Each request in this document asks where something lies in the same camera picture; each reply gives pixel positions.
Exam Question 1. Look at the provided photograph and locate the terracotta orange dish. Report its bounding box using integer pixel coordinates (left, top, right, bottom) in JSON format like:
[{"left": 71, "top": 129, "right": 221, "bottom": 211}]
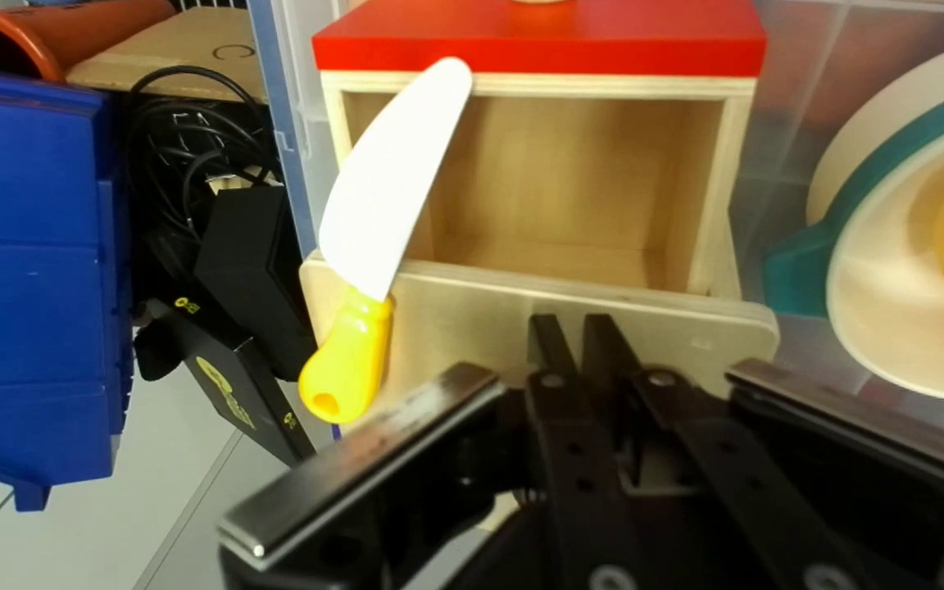
[{"left": 0, "top": 0, "right": 172, "bottom": 84}]

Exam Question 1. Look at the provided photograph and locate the cream bowl with teal rim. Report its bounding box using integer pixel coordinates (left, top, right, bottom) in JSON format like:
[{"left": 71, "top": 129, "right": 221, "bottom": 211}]
[{"left": 763, "top": 35, "right": 944, "bottom": 408}]

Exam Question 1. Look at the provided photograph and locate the red-front wooden drawer with knob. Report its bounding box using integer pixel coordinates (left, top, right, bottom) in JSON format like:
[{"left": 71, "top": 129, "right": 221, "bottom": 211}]
[{"left": 307, "top": 0, "right": 770, "bottom": 299}]

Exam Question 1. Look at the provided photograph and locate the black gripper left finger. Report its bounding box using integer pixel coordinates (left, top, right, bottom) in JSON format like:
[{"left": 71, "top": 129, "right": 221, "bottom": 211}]
[{"left": 218, "top": 311, "right": 595, "bottom": 590}]

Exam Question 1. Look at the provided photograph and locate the black power adapter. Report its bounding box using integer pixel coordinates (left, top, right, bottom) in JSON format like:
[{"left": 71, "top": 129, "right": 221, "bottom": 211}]
[{"left": 189, "top": 183, "right": 319, "bottom": 381}]

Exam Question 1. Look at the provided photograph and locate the large clear lidded plastic container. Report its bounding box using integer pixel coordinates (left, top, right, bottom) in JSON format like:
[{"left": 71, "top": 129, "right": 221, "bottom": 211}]
[{"left": 244, "top": 0, "right": 944, "bottom": 441}]

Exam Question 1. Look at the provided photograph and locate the wooden board with circle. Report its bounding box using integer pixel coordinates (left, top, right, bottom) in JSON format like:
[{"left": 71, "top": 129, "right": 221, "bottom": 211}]
[{"left": 63, "top": 7, "right": 269, "bottom": 110}]

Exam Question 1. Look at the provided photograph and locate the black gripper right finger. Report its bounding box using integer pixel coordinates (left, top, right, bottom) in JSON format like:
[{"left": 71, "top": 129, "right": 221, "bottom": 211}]
[{"left": 580, "top": 311, "right": 944, "bottom": 590}]

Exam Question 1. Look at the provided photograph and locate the blue plastic bin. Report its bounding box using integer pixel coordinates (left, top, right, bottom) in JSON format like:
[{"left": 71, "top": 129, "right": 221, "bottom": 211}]
[{"left": 0, "top": 64, "right": 137, "bottom": 516}]

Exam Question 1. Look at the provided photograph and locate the white toy knife yellow handle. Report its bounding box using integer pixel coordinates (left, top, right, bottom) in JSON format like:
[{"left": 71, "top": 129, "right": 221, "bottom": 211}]
[{"left": 294, "top": 56, "right": 477, "bottom": 430}]

